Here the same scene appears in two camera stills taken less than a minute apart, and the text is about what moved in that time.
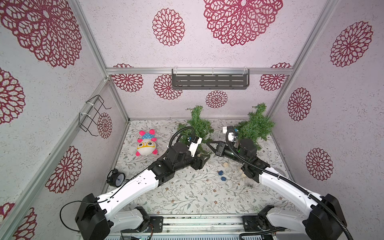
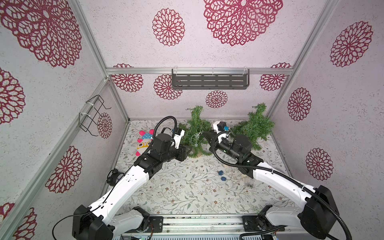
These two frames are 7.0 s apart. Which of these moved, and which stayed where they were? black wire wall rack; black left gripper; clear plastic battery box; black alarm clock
Moved: black left gripper
Stayed: clear plastic battery box; black alarm clock; black wire wall rack
